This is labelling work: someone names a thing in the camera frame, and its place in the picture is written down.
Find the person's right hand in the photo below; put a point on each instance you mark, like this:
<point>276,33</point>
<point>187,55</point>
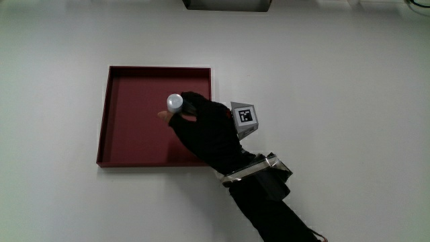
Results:
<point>211,134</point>

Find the white glue stick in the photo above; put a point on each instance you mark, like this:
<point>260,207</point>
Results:
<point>175,103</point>

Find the person's right forearm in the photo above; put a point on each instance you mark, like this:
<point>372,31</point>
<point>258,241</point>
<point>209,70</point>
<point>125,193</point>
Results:
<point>268,208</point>

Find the dark red square tray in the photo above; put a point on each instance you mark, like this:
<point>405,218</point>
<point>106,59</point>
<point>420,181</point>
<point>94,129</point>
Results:
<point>134,134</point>

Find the grey box fixture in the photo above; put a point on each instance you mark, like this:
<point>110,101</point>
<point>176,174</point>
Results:
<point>226,4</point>

